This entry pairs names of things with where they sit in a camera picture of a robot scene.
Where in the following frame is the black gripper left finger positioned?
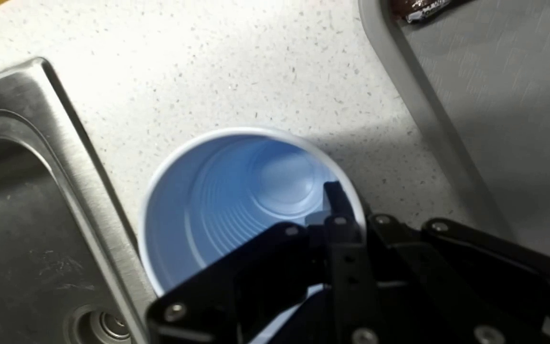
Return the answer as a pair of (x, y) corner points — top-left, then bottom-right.
(144, 179), (379, 344)

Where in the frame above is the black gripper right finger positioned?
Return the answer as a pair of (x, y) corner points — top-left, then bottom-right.
(364, 212), (550, 344)

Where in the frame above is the blue plastic cup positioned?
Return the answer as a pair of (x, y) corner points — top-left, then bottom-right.
(135, 124), (370, 344)

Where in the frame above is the grey plastic tray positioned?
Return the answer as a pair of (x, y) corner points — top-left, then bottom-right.
(356, 0), (550, 273)

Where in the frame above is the stainless steel double sink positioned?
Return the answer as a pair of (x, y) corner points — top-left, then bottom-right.
(0, 55), (156, 344)

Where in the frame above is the dark chocolate bar wrapper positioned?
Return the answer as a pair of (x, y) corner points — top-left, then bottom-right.
(391, 0), (475, 28)

